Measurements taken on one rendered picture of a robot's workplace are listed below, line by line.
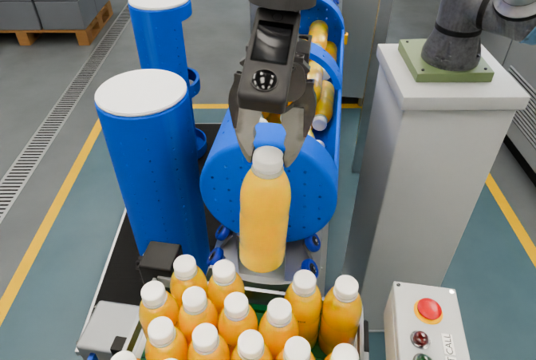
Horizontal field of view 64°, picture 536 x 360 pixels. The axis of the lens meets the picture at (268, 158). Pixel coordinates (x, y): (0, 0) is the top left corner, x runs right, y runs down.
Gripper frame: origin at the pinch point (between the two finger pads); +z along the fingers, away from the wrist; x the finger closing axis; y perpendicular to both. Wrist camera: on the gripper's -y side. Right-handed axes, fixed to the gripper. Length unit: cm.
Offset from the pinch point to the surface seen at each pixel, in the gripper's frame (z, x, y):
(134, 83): 30, 51, 74
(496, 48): 63, -122, 251
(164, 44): 42, 65, 140
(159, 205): 67, 41, 60
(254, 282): 42.5, 2.2, 14.9
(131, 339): 40.5, 21.6, -3.1
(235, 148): 14.0, 8.4, 22.1
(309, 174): 17.9, -5.9, 22.2
